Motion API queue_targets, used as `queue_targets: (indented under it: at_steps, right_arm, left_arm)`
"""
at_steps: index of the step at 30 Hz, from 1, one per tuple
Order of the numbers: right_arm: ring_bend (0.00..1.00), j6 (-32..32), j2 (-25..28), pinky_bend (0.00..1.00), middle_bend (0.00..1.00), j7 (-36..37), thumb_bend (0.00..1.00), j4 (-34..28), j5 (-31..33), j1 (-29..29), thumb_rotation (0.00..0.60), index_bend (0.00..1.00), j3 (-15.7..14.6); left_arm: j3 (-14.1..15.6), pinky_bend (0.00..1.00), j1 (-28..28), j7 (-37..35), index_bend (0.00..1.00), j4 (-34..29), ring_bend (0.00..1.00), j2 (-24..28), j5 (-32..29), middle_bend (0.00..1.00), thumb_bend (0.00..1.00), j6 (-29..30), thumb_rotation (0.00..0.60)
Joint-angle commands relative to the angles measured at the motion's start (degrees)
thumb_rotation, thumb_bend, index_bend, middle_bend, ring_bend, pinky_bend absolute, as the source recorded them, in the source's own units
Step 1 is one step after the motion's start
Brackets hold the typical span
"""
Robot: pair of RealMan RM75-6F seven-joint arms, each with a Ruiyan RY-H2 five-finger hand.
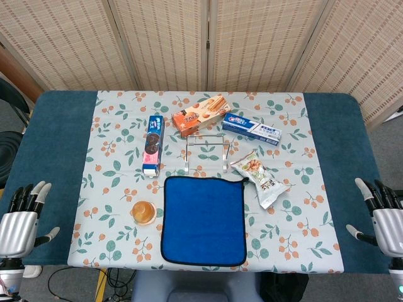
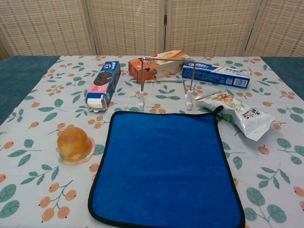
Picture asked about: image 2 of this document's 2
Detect blue towel with black trim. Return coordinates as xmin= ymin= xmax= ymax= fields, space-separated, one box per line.
xmin=87 ymin=106 xmax=246 ymax=228

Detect floral orange fruit tablecloth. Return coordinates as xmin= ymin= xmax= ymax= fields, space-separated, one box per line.
xmin=0 ymin=55 xmax=304 ymax=228

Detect orange biscuit box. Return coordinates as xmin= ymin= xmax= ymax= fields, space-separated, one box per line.
xmin=128 ymin=49 xmax=192 ymax=83

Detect blue white toothpaste box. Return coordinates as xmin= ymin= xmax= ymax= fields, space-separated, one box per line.
xmin=181 ymin=61 xmax=251 ymax=89

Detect metal towel rack white feet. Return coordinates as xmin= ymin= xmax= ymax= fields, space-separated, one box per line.
xmin=138 ymin=56 xmax=197 ymax=112

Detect orange fruit jelly cup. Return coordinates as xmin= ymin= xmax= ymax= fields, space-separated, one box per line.
xmin=56 ymin=127 xmax=97 ymax=166

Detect teal table cover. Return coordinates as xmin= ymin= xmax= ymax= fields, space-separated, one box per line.
xmin=0 ymin=56 xmax=304 ymax=125

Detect blue chocolate cookie box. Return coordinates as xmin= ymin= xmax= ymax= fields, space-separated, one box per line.
xmin=85 ymin=60 xmax=122 ymax=114

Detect woven folding screen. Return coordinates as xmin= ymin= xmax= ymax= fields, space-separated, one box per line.
xmin=0 ymin=0 xmax=304 ymax=57

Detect white green nut snack bag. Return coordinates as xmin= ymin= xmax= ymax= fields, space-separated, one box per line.
xmin=195 ymin=92 xmax=276 ymax=142

